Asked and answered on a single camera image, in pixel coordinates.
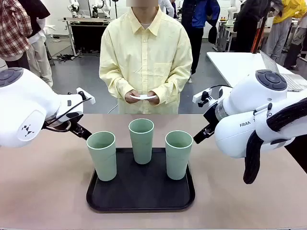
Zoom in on black plastic tray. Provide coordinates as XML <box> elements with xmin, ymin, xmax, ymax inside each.
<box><xmin>86</xmin><ymin>147</ymin><xmax>196</xmax><ymax>213</ymax></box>

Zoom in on person in grey black clothes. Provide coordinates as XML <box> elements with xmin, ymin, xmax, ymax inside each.
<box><xmin>283</xmin><ymin>20</ymin><xmax>307</xmax><ymax>71</ymax></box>

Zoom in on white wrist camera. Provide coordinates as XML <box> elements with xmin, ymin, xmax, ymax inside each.
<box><xmin>192</xmin><ymin>88</ymin><xmax>213</xmax><ymax>107</ymax></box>
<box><xmin>76</xmin><ymin>87</ymin><xmax>96</xmax><ymax>105</ymax></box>

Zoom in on black braided cable sleeve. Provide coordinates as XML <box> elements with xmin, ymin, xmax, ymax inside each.
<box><xmin>243</xmin><ymin>97</ymin><xmax>307</xmax><ymax>184</ymax></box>

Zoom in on person's left forearm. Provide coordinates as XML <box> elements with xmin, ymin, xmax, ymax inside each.
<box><xmin>155</xmin><ymin>74</ymin><xmax>184</xmax><ymax>105</ymax></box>

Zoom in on person's right forearm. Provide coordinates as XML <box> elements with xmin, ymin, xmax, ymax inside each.
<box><xmin>106</xmin><ymin>74</ymin><xmax>132</xmax><ymax>104</ymax></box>

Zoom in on black cables on floor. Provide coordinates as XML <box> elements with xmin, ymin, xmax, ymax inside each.
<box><xmin>56</xmin><ymin>54</ymin><xmax>80</xmax><ymax>62</ymax></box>

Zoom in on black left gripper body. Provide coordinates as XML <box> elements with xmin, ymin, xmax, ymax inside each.
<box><xmin>68</xmin><ymin>119</ymin><xmax>85</xmax><ymax>135</ymax></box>

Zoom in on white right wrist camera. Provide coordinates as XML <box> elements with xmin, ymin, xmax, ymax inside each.
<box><xmin>192</xmin><ymin>88</ymin><xmax>213</xmax><ymax>107</ymax></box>

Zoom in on tall pale green cup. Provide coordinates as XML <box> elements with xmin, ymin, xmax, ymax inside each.
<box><xmin>86</xmin><ymin>131</ymin><xmax>118</xmax><ymax>182</ymax></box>
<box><xmin>165</xmin><ymin>130</ymin><xmax>193</xmax><ymax>180</ymax></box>
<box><xmin>128</xmin><ymin>119</ymin><xmax>154</xmax><ymax>165</ymax></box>

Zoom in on person's right hand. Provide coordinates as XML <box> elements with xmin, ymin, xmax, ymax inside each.
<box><xmin>124</xmin><ymin>90</ymin><xmax>141</xmax><ymax>104</ymax></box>

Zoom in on person in plaid shirt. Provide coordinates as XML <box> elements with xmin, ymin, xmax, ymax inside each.
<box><xmin>0</xmin><ymin>0</ymin><xmax>33</xmax><ymax>70</ymax></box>

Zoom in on black workbench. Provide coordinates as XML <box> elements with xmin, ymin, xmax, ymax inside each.
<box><xmin>62</xmin><ymin>16</ymin><xmax>116</xmax><ymax>56</ymax></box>

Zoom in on silver laptop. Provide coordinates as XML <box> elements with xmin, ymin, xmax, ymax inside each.
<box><xmin>260</xmin><ymin>50</ymin><xmax>307</xmax><ymax>92</ymax></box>

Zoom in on grey background desk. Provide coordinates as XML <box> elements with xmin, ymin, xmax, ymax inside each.
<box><xmin>215</xmin><ymin>20</ymin><xmax>235</xmax><ymax>52</ymax></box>

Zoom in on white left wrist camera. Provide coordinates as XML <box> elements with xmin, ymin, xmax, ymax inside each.
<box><xmin>76</xmin><ymin>87</ymin><xmax>96</xmax><ymax>105</ymax></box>

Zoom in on thin black cable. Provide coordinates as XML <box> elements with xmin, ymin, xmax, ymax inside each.
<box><xmin>43</xmin><ymin>97</ymin><xmax>93</xmax><ymax>132</ymax></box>

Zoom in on person in black vest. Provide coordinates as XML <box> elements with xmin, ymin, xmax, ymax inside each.
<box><xmin>19</xmin><ymin>0</ymin><xmax>55</xmax><ymax>88</ymax></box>

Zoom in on white scalloped paper coaster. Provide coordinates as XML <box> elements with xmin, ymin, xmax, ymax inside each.
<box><xmin>130</xmin><ymin>94</ymin><xmax>158</xmax><ymax>101</ymax></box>

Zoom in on white rounded table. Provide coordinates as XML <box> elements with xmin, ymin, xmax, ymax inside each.
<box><xmin>206</xmin><ymin>51</ymin><xmax>307</xmax><ymax>93</ymax></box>

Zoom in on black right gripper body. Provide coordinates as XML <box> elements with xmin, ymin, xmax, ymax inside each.
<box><xmin>202</xmin><ymin>104</ymin><xmax>218</xmax><ymax>132</ymax></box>

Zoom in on person in yellow shirt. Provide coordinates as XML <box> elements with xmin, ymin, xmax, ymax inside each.
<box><xmin>99</xmin><ymin>4</ymin><xmax>193</xmax><ymax>115</ymax></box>

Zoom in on orange black pole stand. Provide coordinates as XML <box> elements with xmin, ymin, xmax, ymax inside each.
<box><xmin>250</xmin><ymin>15</ymin><xmax>268</xmax><ymax>55</ymax></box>

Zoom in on person's left hand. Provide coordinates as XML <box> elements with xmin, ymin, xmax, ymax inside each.
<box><xmin>147</xmin><ymin>90</ymin><xmax>161</xmax><ymax>105</ymax></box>

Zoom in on white cable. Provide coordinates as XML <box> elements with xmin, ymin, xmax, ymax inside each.
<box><xmin>107</xmin><ymin>99</ymin><xmax>119</xmax><ymax>115</ymax></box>

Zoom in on person in yellow jacket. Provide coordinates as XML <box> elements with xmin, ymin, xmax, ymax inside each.
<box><xmin>265</xmin><ymin>0</ymin><xmax>307</xmax><ymax>62</ymax></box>

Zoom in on person in dark jacket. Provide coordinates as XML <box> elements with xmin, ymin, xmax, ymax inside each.
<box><xmin>233</xmin><ymin>0</ymin><xmax>283</xmax><ymax>53</ymax></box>

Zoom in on person in blue jacket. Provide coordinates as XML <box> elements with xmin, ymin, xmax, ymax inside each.
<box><xmin>181</xmin><ymin>0</ymin><xmax>221</xmax><ymax>84</ymax></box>

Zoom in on black bag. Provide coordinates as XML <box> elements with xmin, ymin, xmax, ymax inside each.
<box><xmin>208</xmin><ymin>25</ymin><xmax>218</xmax><ymax>45</ymax></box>

